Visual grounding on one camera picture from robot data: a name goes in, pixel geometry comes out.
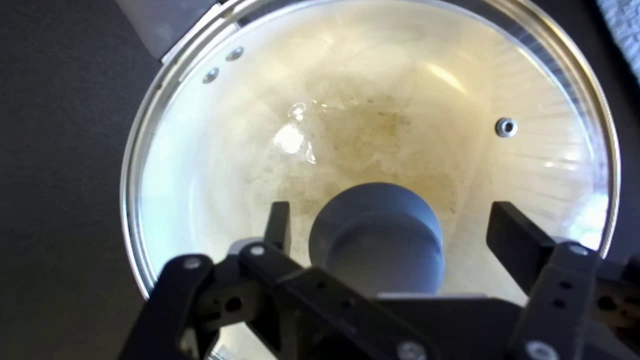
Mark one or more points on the clear glass pan lid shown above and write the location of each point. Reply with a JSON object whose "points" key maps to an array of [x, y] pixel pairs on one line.
{"points": [[400, 101]]}

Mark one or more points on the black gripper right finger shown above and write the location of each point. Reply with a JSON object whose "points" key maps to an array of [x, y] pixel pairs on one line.
{"points": [[567, 300]]}

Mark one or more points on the grey frying pan cream interior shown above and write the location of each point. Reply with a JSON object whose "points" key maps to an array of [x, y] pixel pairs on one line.
{"points": [[166, 20]]}

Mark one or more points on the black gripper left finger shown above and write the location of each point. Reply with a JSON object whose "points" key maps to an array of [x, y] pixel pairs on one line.
{"points": [[221, 293]]}

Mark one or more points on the blue towel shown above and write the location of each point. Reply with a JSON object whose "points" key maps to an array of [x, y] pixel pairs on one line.
{"points": [[622, 27]]}

